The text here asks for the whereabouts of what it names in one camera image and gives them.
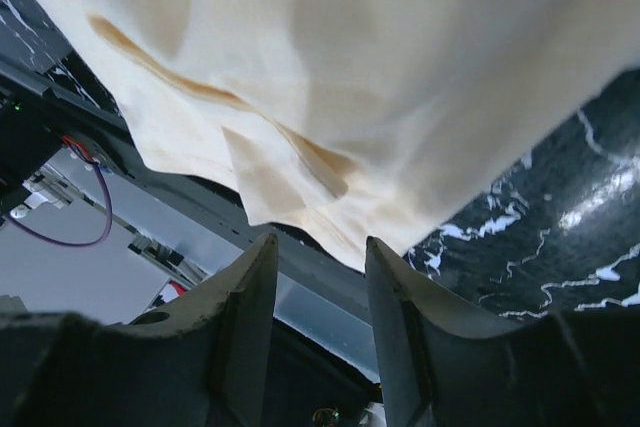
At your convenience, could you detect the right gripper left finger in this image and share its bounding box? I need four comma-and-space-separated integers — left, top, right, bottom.
1, 234, 278, 426

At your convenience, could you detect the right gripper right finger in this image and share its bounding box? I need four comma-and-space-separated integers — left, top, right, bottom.
365, 237, 639, 426

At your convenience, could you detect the peach t shirt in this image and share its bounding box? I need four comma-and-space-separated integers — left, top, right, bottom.
37, 0, 639, 270

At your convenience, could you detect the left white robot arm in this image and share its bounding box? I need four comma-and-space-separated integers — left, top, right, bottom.
1, 90, 70, 219

